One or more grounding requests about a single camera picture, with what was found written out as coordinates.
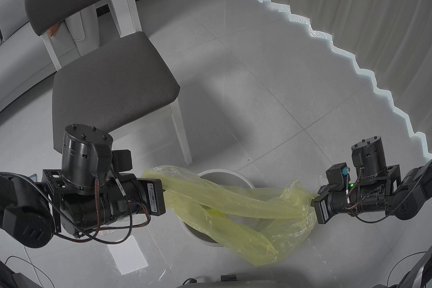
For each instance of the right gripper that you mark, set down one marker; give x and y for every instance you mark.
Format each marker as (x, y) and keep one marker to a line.
(337, 202)

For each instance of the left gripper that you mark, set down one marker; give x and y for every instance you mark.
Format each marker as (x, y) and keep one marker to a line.
(135, 199)

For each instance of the yellow plastic bag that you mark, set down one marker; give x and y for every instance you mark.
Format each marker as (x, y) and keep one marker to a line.
(236, 202)

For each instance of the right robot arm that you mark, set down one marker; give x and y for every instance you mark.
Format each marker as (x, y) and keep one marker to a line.
(368, 155)

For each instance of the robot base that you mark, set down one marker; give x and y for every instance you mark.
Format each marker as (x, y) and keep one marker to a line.
(236, 284)

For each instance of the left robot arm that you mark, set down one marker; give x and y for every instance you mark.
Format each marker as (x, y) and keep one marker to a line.
(20, 212)

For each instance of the white trash bin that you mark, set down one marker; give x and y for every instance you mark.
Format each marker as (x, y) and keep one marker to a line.
(222, 175)

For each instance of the grey and white chair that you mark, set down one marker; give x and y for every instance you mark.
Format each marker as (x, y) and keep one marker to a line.
(111, 91)

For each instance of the bed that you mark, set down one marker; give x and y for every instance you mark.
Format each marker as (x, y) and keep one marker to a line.
(20, 70)

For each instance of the small orange object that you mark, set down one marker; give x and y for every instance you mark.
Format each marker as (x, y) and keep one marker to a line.
(54, 30)

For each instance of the beige curtain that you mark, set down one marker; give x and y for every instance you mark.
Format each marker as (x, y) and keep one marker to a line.
(354, 10)

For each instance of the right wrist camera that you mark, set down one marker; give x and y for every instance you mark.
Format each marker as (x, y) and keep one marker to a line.
(335, 175)

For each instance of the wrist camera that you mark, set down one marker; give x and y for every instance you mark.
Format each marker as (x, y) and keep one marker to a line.
(335, 175)
(121, 161)

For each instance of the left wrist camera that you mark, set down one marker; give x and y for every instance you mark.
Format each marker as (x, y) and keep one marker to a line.
(121, 161)

